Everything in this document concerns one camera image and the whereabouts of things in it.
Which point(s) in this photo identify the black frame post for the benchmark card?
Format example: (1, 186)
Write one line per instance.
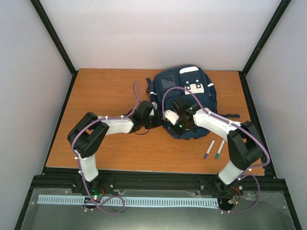
(278, 13)
(53, 35)

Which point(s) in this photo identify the black frame post left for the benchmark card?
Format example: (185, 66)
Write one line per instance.
(53, 35)

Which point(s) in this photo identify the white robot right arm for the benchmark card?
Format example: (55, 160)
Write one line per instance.
(244, 144)

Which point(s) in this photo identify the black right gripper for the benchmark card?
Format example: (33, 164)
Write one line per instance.
(178, 132)

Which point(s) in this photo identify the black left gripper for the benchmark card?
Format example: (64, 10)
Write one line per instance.
(158, 121)

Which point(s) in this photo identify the black frame post right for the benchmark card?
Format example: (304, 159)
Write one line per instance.
(278, 13)

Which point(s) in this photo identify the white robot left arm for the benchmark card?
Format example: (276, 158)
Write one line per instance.
(86, 137)

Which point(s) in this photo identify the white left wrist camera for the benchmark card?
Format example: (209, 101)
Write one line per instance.
(154, 105)

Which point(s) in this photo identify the purple capped white marker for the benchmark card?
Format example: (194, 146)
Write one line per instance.
(209, 149)

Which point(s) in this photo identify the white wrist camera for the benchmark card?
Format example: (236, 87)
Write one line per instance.
(154, 105)
(171, 116)

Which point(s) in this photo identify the navy blue student backpack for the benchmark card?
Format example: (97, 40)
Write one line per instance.
(190, 83)

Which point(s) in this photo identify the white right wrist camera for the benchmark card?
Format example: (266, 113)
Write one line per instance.
(171, 116)

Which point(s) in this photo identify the light blue slotted cable duct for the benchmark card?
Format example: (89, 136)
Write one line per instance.
(130, 201)

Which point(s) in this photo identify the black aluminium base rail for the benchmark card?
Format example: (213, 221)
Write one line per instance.
(206, 184)

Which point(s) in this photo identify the green capped white marker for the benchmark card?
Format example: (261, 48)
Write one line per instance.
(220, 149)

